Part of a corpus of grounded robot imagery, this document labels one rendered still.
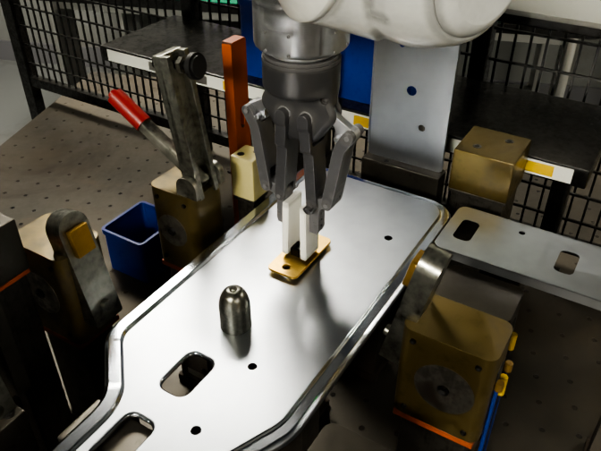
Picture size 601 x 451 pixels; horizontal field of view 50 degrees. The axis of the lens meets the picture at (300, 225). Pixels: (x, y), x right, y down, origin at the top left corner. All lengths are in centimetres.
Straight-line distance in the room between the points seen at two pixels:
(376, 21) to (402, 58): 48
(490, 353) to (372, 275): 19
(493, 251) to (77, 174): 104
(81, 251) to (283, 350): 22
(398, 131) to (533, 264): 28
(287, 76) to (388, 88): 33
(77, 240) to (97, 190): 83
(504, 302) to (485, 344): 16
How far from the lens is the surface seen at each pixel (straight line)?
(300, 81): 59
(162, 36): 135
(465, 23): 39
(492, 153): 86
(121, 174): 153
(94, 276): 69
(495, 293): 76
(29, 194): 152
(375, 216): 81
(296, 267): 72
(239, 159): 81
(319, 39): 57
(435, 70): 86
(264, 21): 58
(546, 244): 82
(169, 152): 78
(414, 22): 38
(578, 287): 76
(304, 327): 66
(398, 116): 91
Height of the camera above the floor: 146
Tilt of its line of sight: 36 degrees down
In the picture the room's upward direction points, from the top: straight up
